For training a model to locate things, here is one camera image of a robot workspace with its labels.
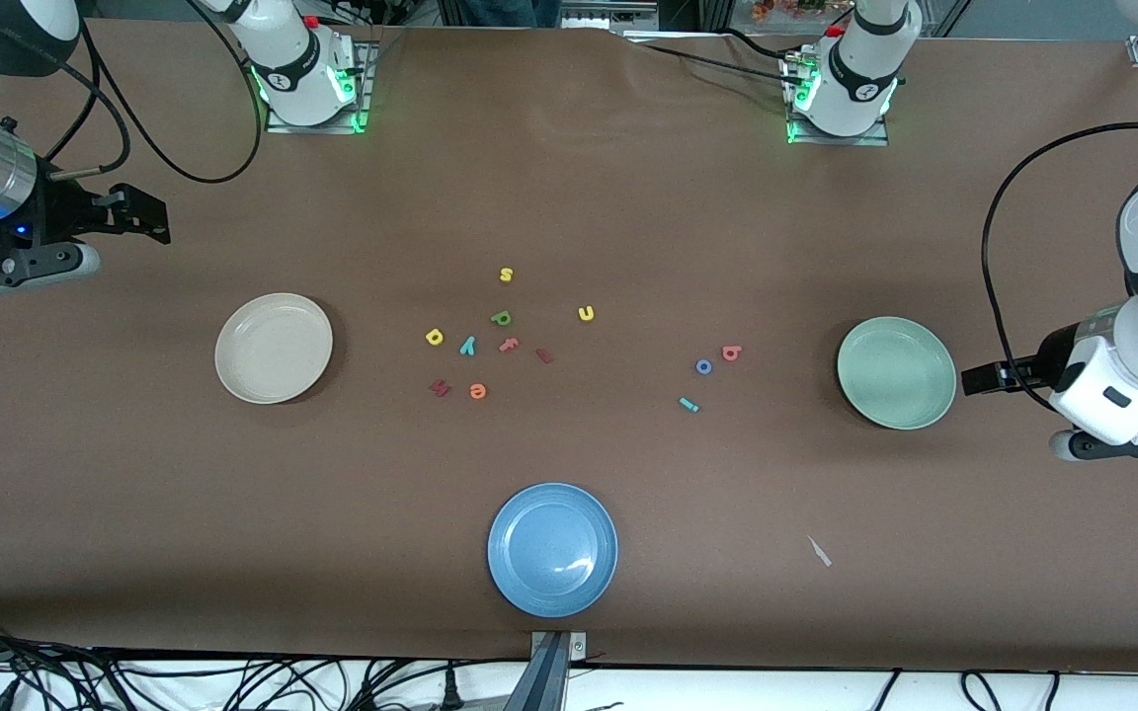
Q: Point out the person in blue jeans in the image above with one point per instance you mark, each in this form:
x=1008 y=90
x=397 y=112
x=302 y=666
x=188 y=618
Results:
x=500 y=12

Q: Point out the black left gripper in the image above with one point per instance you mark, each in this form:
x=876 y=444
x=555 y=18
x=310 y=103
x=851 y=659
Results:
x=1049 y=363

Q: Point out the brown paper table cover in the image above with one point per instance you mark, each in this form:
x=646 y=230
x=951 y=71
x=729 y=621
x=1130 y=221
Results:
x=628 y=197

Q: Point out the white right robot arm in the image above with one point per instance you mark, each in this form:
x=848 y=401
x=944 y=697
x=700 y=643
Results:
x=297 y=69

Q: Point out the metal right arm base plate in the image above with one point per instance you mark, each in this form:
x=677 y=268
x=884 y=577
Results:
x=364 y=99

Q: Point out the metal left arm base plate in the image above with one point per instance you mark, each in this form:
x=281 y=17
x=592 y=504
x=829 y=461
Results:
x=875 y=138

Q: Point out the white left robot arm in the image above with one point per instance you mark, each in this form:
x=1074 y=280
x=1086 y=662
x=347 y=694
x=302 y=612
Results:
x=855 y=79

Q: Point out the metal camera post bracket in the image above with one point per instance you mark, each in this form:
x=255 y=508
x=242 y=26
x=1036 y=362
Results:
x=551 y=671

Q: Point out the pink letter f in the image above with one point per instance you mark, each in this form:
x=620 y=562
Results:
x=509 y=345

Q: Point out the green plate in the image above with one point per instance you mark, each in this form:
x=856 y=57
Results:
x=895 y=373

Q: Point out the orange flower decoration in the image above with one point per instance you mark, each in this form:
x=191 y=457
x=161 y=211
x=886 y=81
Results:
x=786 y=8

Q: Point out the teal letter y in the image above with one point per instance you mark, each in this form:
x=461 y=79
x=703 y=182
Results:
x=468 y=346

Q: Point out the blue plate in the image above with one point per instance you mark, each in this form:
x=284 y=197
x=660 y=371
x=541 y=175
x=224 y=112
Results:
x=551 y=549

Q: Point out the beige plate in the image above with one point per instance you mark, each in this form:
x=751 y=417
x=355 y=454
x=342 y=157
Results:
x=273 y=348

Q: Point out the white paper scrap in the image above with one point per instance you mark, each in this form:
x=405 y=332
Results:
x=819 y=551

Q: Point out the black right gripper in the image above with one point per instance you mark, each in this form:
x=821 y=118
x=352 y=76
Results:
x=63 y=215

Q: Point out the green letter p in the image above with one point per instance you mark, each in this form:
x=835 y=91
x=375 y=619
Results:
x=503 y=318

